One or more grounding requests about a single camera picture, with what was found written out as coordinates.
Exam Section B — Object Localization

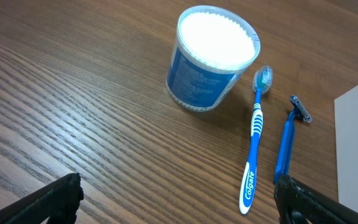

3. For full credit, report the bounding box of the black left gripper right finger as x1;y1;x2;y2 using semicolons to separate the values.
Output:
273;174;358;224

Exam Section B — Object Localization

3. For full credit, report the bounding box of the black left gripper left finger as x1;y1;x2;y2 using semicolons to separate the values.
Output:
0;173;84;224

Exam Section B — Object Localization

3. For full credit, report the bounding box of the blue disposable razor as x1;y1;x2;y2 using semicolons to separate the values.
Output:
273;95;313;185

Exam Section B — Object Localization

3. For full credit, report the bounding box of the cotton swab tub blue label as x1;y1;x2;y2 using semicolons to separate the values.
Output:
166;5;261;112

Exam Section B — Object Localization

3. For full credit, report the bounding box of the blue white toothbrush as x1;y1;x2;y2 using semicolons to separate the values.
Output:
239;65;273;215

